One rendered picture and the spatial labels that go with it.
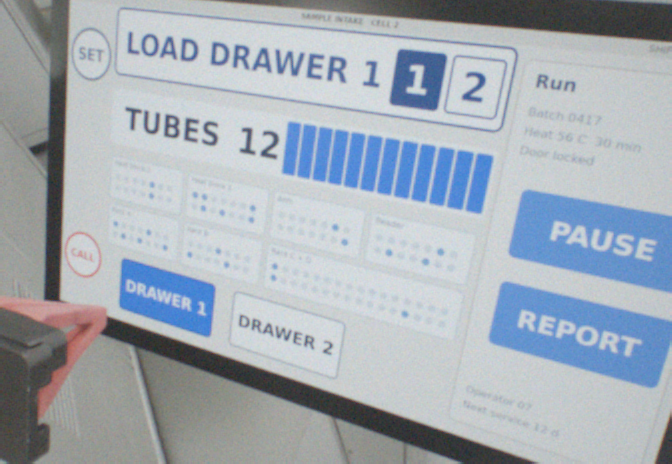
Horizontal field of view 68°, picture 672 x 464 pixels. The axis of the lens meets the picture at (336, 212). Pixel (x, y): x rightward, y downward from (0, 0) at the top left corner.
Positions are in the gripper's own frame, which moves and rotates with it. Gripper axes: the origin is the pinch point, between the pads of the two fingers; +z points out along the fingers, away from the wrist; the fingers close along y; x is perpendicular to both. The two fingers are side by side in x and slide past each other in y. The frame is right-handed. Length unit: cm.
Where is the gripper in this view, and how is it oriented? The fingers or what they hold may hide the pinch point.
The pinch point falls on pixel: (94, 319)
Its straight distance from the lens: 38.9
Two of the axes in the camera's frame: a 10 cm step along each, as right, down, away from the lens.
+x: -1.5, 9.6, 2.2
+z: 3.4, -1.6, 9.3
